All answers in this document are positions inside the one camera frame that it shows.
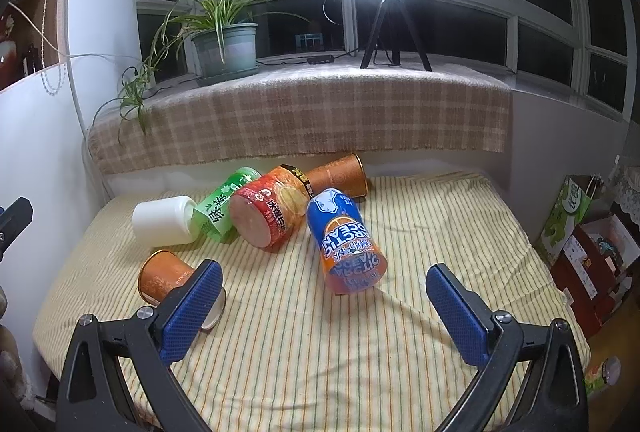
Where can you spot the far orange paper cup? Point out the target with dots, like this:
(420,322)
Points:
(345,174)

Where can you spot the striped yellow table cloth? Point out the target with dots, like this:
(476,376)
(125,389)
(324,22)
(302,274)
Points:
(290,355)

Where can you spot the blue orange Arctic Ocean cup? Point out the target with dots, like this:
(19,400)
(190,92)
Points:
(351,261)

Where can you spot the green white carton box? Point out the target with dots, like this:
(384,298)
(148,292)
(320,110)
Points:
(569,209)

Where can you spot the beige plaid sill cloth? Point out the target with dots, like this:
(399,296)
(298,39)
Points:
(309,111)

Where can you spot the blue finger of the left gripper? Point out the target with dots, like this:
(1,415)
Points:
(13,221)

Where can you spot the near orange paper cup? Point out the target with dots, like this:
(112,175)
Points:
(164,271)

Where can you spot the red cardboard box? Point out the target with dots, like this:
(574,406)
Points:
(595,270)

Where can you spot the white plastic cup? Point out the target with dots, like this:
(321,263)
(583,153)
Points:
(165,222)

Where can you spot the orange paper cup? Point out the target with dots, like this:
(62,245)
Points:
(345,174)
(164,271)

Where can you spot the spider plant in green pot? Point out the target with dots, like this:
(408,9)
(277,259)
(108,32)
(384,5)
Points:
(223,34)

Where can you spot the green tea cup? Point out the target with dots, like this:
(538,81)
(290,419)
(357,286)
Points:
(212,214)

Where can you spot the red orange drink cup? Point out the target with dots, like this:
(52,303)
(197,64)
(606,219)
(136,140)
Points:
(266,210)

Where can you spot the black tripod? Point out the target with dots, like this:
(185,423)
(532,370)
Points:
(390,13)

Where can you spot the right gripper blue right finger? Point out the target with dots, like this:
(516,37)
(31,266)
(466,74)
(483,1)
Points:
(464,315)

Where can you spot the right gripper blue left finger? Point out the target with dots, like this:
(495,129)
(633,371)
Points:
(182,313)

